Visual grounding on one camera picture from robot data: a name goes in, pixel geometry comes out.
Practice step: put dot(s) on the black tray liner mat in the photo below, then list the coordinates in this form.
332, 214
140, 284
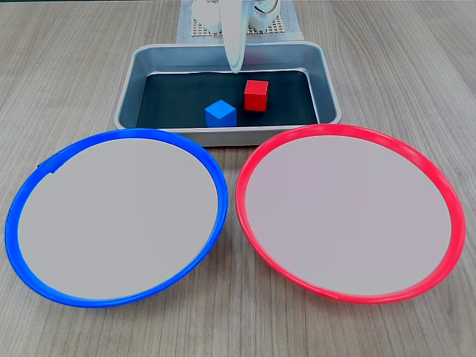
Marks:
175, 100

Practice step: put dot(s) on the red cube block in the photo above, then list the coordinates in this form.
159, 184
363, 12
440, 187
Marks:
256, 96

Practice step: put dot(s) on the red rimmed white dish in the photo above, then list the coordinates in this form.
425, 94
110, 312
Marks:
349, 215

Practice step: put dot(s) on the blue rimmed white dish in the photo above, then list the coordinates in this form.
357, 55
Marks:
115, 219

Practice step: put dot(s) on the silver metal tray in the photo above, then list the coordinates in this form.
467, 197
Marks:
167, 59

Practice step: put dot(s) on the white mesh mat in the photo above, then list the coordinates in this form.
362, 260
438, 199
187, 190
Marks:
277, 29

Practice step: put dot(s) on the clear plastic sheet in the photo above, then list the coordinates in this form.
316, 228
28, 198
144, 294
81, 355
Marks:
294, 22

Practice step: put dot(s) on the blue cube block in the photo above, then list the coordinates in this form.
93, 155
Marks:
220, 114

